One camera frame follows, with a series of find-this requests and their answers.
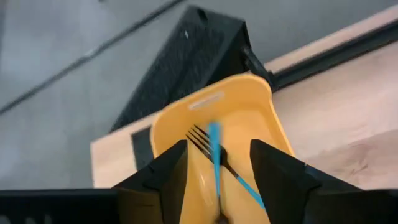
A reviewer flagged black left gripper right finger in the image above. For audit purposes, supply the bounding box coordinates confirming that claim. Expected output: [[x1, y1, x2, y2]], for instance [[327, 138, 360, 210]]
[[250, 139, 361, 224]]

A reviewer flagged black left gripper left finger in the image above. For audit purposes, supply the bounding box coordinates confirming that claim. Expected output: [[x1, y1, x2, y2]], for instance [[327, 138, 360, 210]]
[[113, 139, 188, 224]]

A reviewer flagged yellow plastic bin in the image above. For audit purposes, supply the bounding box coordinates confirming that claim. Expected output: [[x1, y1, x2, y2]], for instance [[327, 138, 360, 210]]
[[150, 73, 295, 224]]

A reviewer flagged black perforated box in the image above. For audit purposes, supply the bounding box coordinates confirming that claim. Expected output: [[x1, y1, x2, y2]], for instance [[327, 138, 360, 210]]
[[110, 4, 274, 133]]

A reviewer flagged black metal table frame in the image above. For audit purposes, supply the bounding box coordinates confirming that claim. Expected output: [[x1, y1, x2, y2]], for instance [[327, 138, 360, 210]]
[[130, 18, 398, 170]]

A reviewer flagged blue handle fork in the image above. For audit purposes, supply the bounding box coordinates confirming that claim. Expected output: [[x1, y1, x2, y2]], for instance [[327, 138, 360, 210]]
[[207, 122, 231, 224], [185, 124, 267, 211]]

